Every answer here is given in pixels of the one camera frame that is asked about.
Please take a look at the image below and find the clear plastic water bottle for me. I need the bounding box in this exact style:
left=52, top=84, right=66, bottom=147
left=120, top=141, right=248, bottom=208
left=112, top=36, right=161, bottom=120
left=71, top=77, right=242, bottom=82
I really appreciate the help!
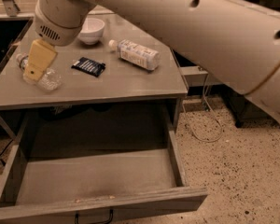
left=16, top=53, right=62, bottom=92

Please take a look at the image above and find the grey back shelf rail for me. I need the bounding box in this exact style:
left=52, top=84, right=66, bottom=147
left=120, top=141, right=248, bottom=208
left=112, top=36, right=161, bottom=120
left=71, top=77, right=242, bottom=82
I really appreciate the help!
left=0, top=0, right=116, bottom=20

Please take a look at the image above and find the black drawer handle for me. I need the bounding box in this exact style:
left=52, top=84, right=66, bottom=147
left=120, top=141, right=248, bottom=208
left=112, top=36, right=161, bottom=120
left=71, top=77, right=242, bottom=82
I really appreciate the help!
left=74, top=209, right=114, bottom=224

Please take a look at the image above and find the white labelled drink bottle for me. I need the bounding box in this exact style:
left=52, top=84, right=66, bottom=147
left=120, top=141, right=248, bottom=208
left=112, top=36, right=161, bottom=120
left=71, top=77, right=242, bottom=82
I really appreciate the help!
left=108, top=39, right=161, bottom=71

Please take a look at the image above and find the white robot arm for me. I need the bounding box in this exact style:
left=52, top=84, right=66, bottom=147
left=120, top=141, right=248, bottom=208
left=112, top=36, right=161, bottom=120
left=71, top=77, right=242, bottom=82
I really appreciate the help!
left=24, top=0, right=280, bottom=124

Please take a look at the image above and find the white ceramic bowl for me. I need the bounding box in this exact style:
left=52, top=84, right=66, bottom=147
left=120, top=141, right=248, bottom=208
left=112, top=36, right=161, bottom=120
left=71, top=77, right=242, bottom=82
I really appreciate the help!
left=77, top=18, right=105, bottom=45

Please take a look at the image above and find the grey open top drawer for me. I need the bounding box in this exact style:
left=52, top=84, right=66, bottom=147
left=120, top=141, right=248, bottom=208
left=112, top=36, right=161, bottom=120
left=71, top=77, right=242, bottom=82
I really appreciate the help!
left=0, top=103, right=207, bottom=224

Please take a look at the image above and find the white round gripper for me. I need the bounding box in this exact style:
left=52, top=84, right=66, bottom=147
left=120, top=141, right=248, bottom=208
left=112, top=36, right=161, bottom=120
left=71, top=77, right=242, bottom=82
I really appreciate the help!
left=23, top=7, right=83, bottom=84

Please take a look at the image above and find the white cable on floor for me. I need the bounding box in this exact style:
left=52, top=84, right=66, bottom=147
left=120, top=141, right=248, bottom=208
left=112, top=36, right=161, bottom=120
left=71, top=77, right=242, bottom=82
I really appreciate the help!
left=180, top=73, right=224, bottom=144

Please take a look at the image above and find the grey metal bracket box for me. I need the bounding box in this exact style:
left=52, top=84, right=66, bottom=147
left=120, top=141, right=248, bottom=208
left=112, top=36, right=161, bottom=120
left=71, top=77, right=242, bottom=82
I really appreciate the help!
left=180, top=66, right=221, bottom=87

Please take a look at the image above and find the dark blue snack packet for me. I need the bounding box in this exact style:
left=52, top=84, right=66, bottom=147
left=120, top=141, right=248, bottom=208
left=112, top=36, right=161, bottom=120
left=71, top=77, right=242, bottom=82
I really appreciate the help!
left=72, top=57, right=105, bottom=77

